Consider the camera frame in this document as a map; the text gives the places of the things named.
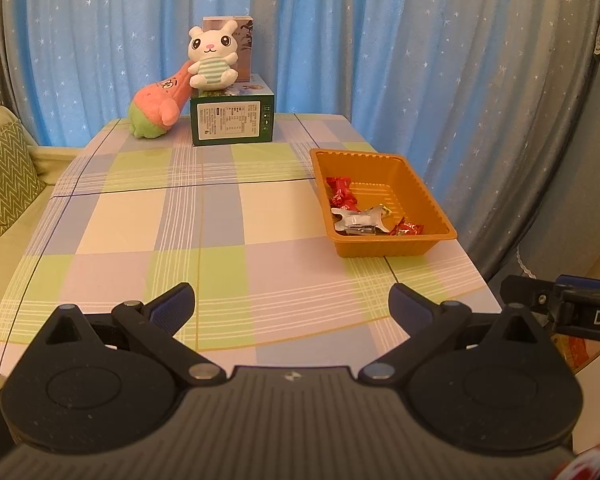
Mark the red picture label candy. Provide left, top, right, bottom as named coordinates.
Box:
left=387, top=216, right=425, bottom=237

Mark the blue star curtain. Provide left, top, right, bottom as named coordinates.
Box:
left=0, top=0, right=431, bottom=148

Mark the plaid tablecloth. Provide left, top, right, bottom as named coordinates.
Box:
left=0, top=113, right=502, bottom=376

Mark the red twisted candy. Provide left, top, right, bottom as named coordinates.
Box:
left=330, top=190, right=359, bottom=212

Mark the orange plastic tray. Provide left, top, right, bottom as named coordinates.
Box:
left=309, top=148, right=458, bottom=259

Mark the green zigzag cushion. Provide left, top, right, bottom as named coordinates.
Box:
left=0, top=121, right=47, bottom=239

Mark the beige plant print box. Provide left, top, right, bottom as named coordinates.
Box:
left=202, top=14, right=254, bottom=83

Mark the white rabbit plush toy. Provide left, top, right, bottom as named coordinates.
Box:
left=187, top=20, right=241, bottom=92

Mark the silver snack packet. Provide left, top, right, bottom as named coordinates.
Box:
left=331, top=204, right=392, bottom=228

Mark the green cardboard box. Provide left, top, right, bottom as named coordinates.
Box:
left=190, top=74, right=276, bottom=147

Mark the pink and green plush toy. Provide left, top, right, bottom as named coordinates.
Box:
left=128, top=62, right=201, bottom=140

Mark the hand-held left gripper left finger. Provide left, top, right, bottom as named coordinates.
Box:
left=32, top=282, right=227, bottom=387

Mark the pale green sofa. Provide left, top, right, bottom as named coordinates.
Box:
left=0, top=85, right=88, bottom=391

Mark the grey star curtain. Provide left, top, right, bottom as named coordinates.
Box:
left=0, top=0, right=41, bottom=146
left=395, top=0, right=600, bottom=286

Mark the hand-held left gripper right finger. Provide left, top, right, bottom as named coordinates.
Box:
left=358, top=283, right=556, bottom=386

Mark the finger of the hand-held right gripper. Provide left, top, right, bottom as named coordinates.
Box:
left=500, top=275, right=563, bottom=318
left=555, top=275, right=600, bottom=290

